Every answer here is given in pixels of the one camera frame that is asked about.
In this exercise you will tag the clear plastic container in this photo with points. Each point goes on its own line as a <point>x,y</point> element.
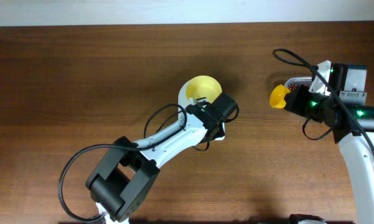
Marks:
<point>306,81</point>

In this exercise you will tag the white digital kitchen scale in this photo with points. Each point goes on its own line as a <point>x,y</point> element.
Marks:
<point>199,117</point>

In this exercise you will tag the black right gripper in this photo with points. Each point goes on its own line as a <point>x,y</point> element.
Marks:
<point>292,99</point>

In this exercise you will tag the yellow plastic bowl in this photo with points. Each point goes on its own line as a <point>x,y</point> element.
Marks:
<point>203,87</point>

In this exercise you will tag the yellow plastic scoop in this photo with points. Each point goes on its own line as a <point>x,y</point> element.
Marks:
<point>277,97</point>

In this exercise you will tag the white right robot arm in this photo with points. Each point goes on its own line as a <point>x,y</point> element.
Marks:
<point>337,98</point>

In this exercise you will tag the red adzuki beans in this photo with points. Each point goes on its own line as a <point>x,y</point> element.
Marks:
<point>293,86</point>

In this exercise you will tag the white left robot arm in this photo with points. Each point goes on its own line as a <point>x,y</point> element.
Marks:
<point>124,176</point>

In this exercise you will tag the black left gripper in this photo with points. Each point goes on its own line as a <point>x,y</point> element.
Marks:
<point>223,133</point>

